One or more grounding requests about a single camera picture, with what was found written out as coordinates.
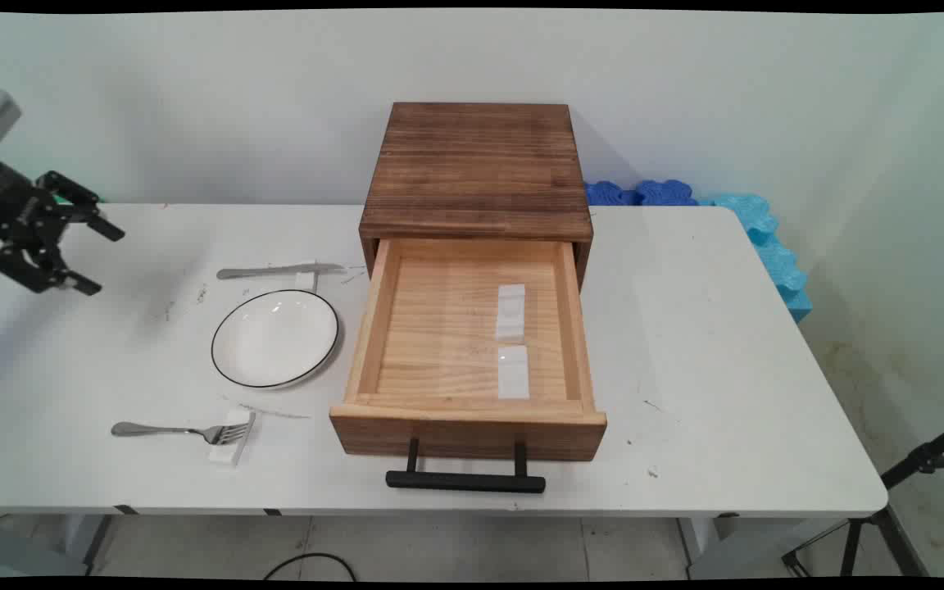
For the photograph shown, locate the light blue foam mat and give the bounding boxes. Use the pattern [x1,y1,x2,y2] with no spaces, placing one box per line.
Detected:
[695,192,814,324]

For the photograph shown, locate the light wooden drawer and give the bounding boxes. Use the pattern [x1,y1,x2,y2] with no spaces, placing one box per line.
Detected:
[329,237,609,463]

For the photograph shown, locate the black floor cable loop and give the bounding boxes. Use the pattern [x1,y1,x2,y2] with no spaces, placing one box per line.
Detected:
[262,552,358,582]

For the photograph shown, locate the white block with dent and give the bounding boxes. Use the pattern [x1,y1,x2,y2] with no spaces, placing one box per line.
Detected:
[494,283,528,345]

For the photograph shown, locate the flat white block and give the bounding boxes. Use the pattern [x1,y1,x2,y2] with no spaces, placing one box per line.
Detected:
[497,345,531,401]

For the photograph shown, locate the silver table knife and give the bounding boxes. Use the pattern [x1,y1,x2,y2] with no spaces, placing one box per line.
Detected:
[216,261,348,281]

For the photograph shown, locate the white table leg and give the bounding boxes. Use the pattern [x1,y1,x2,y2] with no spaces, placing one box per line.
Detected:
[675,515,854,579]
[61,514,116,574]

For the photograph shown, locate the black tripod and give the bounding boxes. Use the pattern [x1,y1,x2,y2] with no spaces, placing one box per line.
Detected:
[781,413,944,579]

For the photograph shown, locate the white plate black rim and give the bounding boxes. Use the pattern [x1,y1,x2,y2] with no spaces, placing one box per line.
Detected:
[211,288,341,390]

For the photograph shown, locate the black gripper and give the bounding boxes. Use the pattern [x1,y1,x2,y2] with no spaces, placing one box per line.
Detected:
[0,156,126,297]

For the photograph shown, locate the dark blue foam mat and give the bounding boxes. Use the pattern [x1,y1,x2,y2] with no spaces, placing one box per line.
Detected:
[583,179,699,207]

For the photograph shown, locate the silver fork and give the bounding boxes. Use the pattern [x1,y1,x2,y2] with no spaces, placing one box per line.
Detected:
[111,420,249,447]

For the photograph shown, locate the black drawer handle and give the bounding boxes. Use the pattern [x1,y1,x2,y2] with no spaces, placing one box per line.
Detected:
[384,438,547,495]

